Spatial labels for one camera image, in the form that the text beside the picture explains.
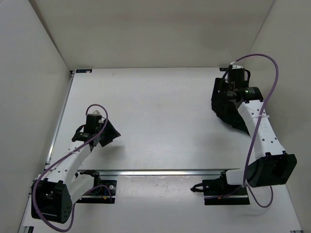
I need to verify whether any large black pleated skirt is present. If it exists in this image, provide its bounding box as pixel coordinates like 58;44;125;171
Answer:
211;78;250;135

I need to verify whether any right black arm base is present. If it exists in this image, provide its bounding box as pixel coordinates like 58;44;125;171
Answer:
190;172;250;206

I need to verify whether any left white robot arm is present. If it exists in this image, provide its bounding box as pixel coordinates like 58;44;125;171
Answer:
31;113;120;224

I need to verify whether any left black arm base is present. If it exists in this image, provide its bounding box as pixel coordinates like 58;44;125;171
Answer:
76;170;117;204

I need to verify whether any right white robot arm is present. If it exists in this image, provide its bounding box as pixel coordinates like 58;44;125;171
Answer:
218;65;297;195

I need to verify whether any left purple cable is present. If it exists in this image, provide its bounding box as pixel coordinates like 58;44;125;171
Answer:
33;104;113;231

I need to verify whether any purple cable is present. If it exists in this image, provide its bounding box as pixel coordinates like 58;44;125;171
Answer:
204;53;279;209
33;104;113;231

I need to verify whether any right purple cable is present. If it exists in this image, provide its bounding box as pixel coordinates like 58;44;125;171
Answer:
204;53;279;209

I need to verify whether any front aluminium rail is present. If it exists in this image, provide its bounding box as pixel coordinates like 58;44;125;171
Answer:
91;169;228;176

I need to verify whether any aluminium rail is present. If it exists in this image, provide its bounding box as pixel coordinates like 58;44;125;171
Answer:
44;70;75;168
91;169;228;176

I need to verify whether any left aluminium rail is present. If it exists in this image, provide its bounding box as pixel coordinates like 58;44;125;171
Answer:
44;70;75;168

